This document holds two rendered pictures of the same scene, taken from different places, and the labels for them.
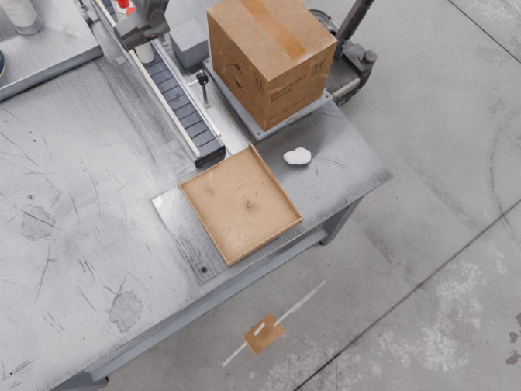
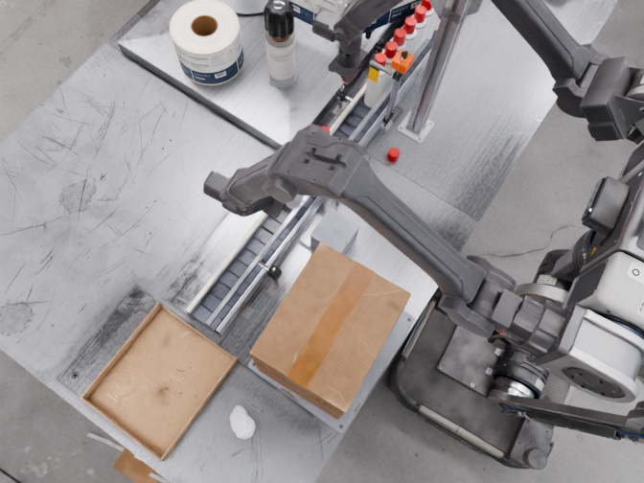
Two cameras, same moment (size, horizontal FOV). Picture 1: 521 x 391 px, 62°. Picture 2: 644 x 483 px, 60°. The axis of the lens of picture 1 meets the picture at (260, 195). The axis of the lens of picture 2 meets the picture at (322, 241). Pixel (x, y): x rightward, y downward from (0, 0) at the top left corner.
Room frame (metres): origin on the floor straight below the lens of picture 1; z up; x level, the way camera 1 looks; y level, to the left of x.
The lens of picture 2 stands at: (0.74, -0.22, 2.32)
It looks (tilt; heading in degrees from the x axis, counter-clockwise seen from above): 69 degrees down; 67
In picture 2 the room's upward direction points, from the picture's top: 5 degrees clockwise
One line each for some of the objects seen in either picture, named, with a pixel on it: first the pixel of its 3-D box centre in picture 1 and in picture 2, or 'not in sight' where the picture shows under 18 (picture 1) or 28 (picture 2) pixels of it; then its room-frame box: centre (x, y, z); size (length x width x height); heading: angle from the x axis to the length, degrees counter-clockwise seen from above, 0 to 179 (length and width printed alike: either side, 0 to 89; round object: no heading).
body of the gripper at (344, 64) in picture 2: not in sight; (348, 55); (1.16, 0.67, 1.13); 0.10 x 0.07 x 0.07; 37
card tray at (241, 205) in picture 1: (239, 201); (161, 378); (0.45, 0.06, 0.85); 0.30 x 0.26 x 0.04; 37
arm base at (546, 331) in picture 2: not in sight; (536, 325); (1.16, -0.16, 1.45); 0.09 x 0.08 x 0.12; 41
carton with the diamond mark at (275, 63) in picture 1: (268, 56); (329, 334); (0.89, 0.01, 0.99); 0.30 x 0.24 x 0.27; 41
